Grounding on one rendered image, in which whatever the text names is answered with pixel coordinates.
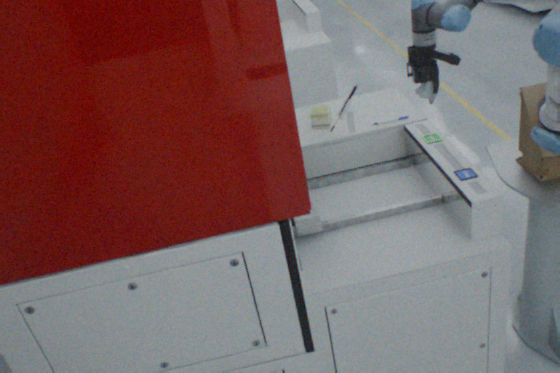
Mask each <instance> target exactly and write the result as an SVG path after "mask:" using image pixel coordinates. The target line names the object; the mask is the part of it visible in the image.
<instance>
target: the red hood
mask: <svg viewBox="0 0 560 373"><path fill-rule="evenodd" d="M311 209H312V206H311V200H310V194H309V188H308V182H307V176H306V170H305V166H304V158H303V152H302V146H301V140H300V134H299V129H298V123H297V117H296V111H295V105H294V99H293V93H292V87H291V81H290V75H289V69H288V63H287V57H286V51H285V45H284V39H283V33H282V28H281V22H280V16H279V11H278V5H277V0H0V285H2V284H6V283H10V282H15V281H19V280H23V279H26V278H31V277H35V276H39V275H44V274H48V273H51V274H52V273H57V272H61V271H65V270H70V269H74V268H77V267H82V266H86V265H90V264H94V263H99V262H103V261H107V260H112V259H116V258H120V257H125V256H129V255H133V254H138V253H142V252H146V251H151V250H155V249H159V248H163V247H168V246H172V245H176V244H181V243H185V242H189V241H194V240H198V239H202V238H207V237H211V236H215V235H220V234H224V233H228V232H232V231H237V230H241V229H245V228H250V227H254V226H258V225H263V224H267V223H271V222H276V221H280V220H284V219H289V218H294V217H298V216H303V215H307V214H311Z"/></svg>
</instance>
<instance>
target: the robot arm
mask: <svg viewBox="0 0 560 373"><path fill-rule="evenodd" d="M479 2H481V3H502V4H529V5H555V6H554V8H553V9H552V10H551V11H550V12H549V13H548V14H547V15H546V17H545V18H543V20H542V21H541V22H540V23H539V25H538V27H537V28H536V29H535V31H534V32H533V35H532V45H533V48H534V50H535V51H537V52H538V53H537V55H538V56H539V57H540V58H541V59H542V60H543V61H545V62H547V82H546V95H545V96H544V97H543V98H542V99H541V101H540V102H539V105H538V116H539V122H538V124H537V125H536V126H535V127H533V129H532V130H531V136H532V138H533V139H534V141H535V142H536V143H538V144H539V145H540V146H541V147H543V148H545V149H546V150H548V151H551V152H553V153H557V154H560V0H447V1H446V2H445V3H440V2H436V0H410V12H411V35H412V44H413V46H408V47H407V57H408V62H407V72H408V77H410V76H413V81H414V82H415V84H417V83H421V85H420V86H419V87H418V88H416V90H415V92H416V94H419V96H420V98H429V101H430V104H433V103H434V99H435V97H436V95H437V92H438V87H439V70H438V66H437V64H436V63H437V61H436V60H439V61H442V62H446V63H448V64H449V65H452V66H458V65H459V63H460V61H461V59H460V58H459V56H458V55H456V54H453V53H447V52H443V51H440V50H437V49H435V48H436V41H437V39H436V29H440V30H445V31H448V32H462V31H464V30H465V29H466V28H467V27H468V26H469V22H470V21H471V11H472V10H473V9H474V8H475V7H476V6H477V5H478V3H479ZM435 59H436V60H435ZM409 66H411V71H412V72H410V73H409Z"/></svg>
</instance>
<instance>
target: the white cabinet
mask: <svg viewBox="0 0 560 373"><path fill-rule="evenodd" d="M510 264H511V248H507V249H503V250H499V251H495V252H491V253H486V254H482V255H478V256H474V257H470V258H465V259H461V260H457V261H453V262H449V263H445V264H440V265H437V266H433V267H429V268H425V269H421V270H416V271H412V272H408V273H404V274H400V275H395V276H391V277H387V278H383V279H379V280H375V281H370V282H366V283H362V284H358V285H354V286H350V287H345V288H341V289H337V290H333V291H329V292H324V293H320V294H316V295H312V296H308V297H306V300H307V306H308V311H309V316H310V321H311V326H312V331H313V336H314V341H315V347H316V349H317V357H318V363H319V368H320V372H321V373H503V371H504V353H505V335H506V326H507V317H508V299H509V282H510Z"/></svg>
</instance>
